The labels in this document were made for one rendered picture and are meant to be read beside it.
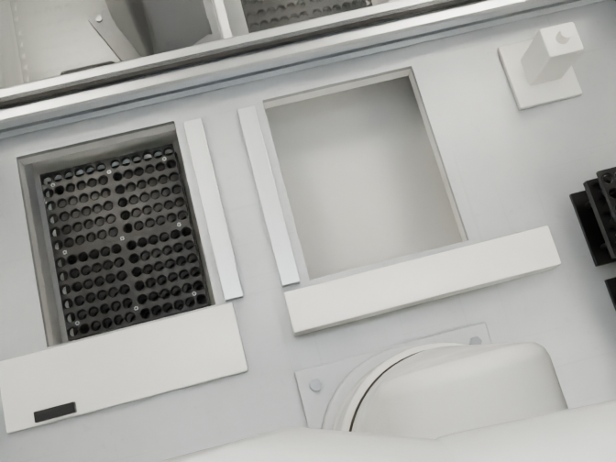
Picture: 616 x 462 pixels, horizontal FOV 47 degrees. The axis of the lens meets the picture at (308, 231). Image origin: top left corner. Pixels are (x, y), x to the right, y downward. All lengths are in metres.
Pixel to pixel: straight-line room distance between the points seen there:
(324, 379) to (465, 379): 0.36
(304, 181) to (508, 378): 0.58
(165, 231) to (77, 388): 0.22
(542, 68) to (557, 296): 0.28
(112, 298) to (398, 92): 0.50
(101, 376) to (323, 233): 0.35
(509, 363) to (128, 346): 0.48
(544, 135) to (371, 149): 0.24
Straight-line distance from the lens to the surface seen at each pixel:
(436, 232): 0.99
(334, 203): 0.99
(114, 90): 0.90
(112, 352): 0.84
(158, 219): 0.95
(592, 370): 0.89
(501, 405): 0.48
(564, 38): 0.90
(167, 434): 0.84
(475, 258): 0.83
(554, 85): 0.97
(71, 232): 0.94
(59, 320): 0.99
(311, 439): 0.28
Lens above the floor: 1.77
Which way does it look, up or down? 75 degrees down
